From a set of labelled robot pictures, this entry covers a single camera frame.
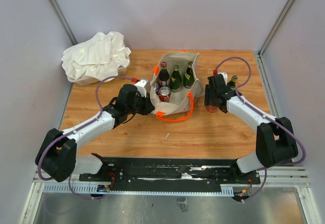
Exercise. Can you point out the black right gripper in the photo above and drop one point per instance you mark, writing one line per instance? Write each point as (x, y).
(208, 100)

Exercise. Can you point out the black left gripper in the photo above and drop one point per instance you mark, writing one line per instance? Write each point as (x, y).
(148, 106)

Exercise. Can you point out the red soda can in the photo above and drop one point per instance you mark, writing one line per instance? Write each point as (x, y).
(164, 94)
(212, 109)

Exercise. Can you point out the green glass bottle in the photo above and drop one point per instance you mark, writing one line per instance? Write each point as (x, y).
(233, 81)
(176, 80)
(188, 76)

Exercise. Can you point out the white canvas tote bag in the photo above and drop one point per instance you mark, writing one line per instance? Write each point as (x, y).
(179, 101)

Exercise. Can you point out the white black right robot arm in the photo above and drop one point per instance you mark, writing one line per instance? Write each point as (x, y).
(275, 141)

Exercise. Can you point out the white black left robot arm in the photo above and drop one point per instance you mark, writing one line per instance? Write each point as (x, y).
(58, 154)

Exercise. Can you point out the purple soda can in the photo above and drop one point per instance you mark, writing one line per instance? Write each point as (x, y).
(156, 87)

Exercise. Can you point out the glass cola bottle red cap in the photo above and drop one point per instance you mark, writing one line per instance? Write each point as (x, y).
(163, 76)

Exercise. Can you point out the crumpled white cloth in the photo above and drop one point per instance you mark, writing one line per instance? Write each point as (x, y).
(98, 58)

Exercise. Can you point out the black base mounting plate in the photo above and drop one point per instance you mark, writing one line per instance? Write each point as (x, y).
(127, 169)

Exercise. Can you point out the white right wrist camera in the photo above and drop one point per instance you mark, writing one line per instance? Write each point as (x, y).
(225, 76)

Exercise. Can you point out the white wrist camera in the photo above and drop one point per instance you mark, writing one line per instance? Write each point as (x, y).
(142, 86)
(225, 76)

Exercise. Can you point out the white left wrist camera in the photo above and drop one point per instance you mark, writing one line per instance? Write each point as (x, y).
(142, 86)

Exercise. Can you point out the orange bag handle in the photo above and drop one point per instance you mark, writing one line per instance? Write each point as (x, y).
(160, 115)

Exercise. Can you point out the grey slotted cable duct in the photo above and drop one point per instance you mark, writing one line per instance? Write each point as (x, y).
(183, 188)

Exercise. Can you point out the aluminium frame post right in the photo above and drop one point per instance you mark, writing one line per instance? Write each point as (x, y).
(275, 28)

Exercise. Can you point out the aluminium frame post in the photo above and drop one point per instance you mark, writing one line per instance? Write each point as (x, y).
(62, 20)
(275, 28)

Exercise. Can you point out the aluminium frame post left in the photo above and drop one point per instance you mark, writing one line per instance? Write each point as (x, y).
(62, 20)

